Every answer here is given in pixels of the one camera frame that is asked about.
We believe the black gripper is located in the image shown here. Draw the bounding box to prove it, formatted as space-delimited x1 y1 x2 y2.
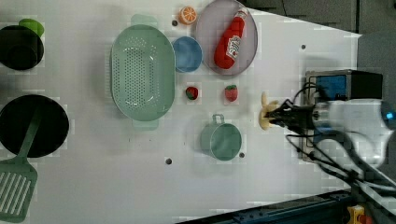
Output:
264 105 315 131

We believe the plush peeled banana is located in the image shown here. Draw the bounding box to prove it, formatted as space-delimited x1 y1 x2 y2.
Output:
259 92 279 130

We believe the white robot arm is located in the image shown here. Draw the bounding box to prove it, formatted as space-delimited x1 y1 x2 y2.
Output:
264 99 395 168

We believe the large plush strawberry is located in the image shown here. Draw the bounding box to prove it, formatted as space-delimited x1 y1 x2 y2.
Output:
224 85 238 102

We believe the green metal pot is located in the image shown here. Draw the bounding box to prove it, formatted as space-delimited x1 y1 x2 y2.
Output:
200 114 242 161

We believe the plush ketchup bottle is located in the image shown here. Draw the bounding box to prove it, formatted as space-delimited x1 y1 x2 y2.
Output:
214 7 248 69

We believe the small plush strawberry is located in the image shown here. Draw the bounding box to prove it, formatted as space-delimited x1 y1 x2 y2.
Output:
185 87 199 100

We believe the grey round plate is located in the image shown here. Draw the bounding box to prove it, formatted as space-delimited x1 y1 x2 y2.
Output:
195 0 258 76

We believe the blue plastic bowl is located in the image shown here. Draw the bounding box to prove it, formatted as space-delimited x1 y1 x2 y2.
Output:
173 36 203 73

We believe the plush orange slice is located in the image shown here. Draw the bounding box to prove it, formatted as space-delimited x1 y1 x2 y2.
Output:
178 6 198 25

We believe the green plastic colander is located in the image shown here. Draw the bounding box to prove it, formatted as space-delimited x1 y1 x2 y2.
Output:
110 14 176 131

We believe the black cup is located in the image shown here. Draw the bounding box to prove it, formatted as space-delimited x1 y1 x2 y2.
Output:
0 25 44 71

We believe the green slotted spatula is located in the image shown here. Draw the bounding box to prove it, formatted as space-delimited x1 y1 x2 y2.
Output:
0 107 42 223

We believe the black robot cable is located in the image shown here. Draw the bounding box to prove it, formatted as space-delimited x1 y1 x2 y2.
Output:
284 82 396 200

